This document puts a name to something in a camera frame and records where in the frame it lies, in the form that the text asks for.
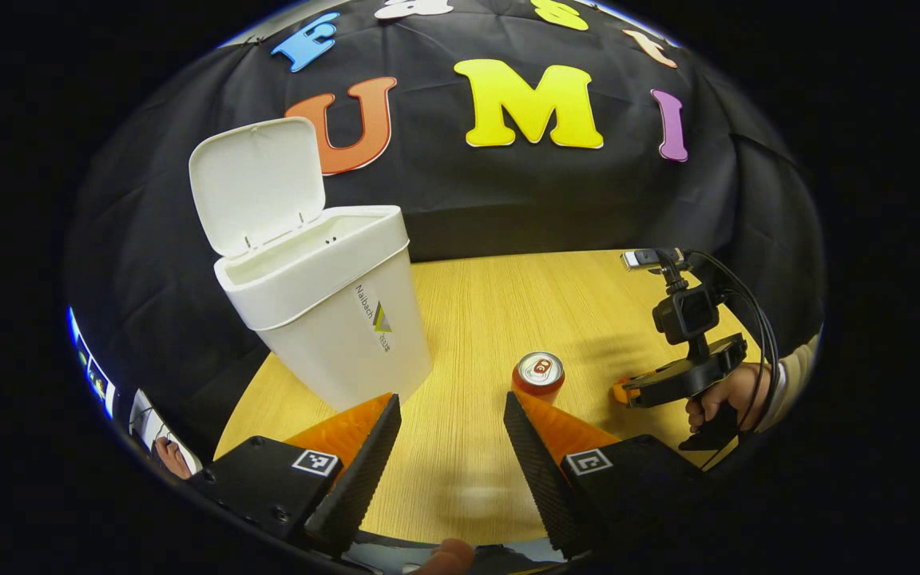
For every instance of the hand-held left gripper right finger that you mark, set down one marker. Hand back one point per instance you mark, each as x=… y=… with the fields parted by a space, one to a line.
x=540 y=471

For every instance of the white box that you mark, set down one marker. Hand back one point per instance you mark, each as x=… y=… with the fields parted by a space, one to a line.
x=152 y=419

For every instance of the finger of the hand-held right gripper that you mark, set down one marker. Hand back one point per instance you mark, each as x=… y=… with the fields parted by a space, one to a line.
x=624 y=391

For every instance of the red pop can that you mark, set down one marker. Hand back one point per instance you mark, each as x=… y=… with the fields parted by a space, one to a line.
x=538 y=375

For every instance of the black backdrop cloth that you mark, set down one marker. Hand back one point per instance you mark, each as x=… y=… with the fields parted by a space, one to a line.
x=508 y=200

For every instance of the bright coloured panel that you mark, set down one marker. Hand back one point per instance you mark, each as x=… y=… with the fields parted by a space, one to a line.
x=93 y=375

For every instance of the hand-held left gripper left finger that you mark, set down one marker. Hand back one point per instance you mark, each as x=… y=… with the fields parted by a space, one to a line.
x=360 y=479

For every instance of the white desktop garbage bin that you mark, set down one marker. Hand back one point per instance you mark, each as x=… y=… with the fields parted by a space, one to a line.
x=332 y=319

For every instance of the wooden desktop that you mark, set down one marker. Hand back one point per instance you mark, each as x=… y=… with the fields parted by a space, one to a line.
x=476 y=319

